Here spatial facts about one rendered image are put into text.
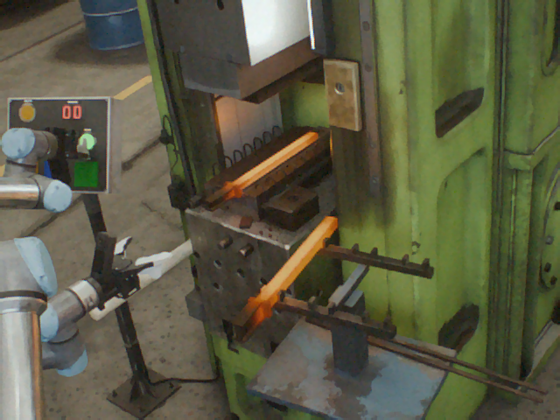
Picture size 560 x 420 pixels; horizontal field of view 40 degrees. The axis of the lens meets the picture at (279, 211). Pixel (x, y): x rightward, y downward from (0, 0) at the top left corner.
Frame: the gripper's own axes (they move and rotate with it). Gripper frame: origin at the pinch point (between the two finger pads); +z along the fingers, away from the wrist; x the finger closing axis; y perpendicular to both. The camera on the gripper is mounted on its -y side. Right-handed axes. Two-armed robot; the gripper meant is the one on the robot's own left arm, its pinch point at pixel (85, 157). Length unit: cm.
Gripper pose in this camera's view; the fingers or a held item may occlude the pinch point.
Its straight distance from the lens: 231.0
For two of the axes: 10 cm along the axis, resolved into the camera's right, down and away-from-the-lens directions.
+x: -9.6, -0.3, 2.6
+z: 2.7, -0.2, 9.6
